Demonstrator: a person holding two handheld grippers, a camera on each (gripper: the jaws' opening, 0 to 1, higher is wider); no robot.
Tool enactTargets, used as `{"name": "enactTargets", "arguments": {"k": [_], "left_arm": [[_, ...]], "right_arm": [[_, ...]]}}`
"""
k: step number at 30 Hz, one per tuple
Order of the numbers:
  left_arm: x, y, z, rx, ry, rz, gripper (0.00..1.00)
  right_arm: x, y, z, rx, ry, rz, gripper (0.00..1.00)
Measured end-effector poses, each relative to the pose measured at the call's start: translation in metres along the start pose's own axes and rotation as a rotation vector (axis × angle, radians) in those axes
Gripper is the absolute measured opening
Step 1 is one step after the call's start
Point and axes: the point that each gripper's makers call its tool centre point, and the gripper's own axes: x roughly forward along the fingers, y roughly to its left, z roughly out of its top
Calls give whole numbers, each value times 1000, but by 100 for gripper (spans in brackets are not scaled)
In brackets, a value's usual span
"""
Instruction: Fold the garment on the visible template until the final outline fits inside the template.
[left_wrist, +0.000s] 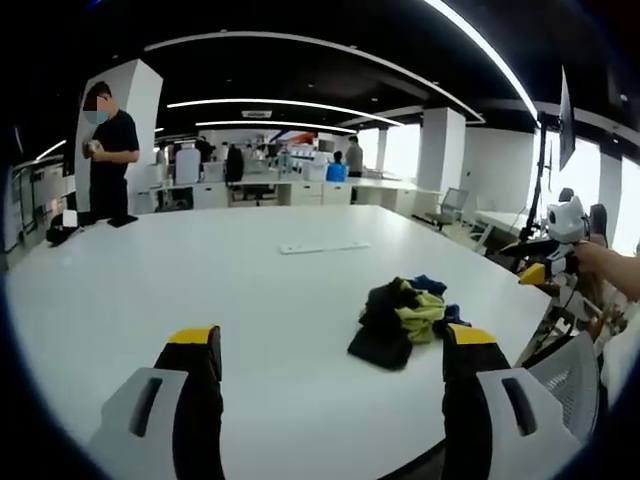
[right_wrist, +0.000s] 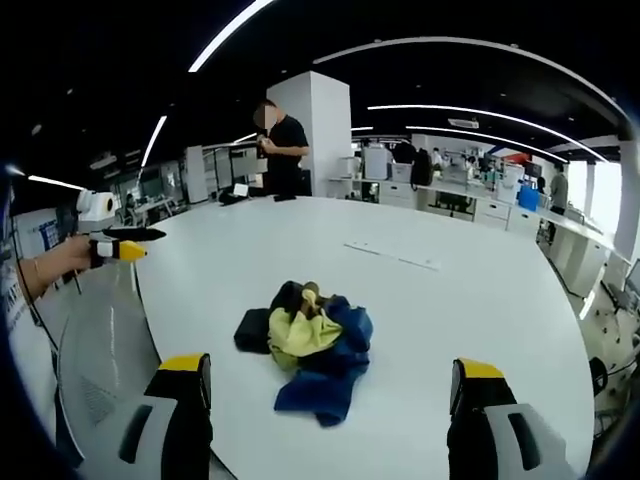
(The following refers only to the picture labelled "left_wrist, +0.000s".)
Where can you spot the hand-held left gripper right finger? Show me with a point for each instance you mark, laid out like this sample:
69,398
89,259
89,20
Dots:
467,400

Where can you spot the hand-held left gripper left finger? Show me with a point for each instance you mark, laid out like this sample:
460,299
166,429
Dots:
197,400

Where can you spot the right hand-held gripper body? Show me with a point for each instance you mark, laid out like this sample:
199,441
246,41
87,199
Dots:
566,225

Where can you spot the pile of coloured clothes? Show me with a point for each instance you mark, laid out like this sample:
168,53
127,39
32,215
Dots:
395,320

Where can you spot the person's right hand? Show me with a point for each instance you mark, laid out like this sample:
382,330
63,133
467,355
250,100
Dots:
592,260

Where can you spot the white desk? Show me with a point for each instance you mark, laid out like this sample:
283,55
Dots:
502,220

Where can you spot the black monitor stand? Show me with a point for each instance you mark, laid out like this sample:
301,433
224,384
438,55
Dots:
537,185

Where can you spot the grey office chair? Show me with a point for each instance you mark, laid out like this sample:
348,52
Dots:
452,205

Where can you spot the white mesh office chair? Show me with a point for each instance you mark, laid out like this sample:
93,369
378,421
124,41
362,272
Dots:
570,385

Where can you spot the black monitor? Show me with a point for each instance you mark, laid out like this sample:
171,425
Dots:
566,120

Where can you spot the person's white clothing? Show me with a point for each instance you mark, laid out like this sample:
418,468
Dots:
622,365

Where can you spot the flat black item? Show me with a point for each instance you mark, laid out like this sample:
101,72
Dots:
122,220

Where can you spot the white flat table strip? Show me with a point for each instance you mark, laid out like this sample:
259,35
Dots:
324,247

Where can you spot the black bag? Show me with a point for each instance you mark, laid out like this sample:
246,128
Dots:
62,234

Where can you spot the row of white desks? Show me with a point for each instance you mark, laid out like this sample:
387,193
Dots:
280,191

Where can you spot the white plastic container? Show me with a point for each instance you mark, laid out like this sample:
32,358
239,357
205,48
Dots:
187,165

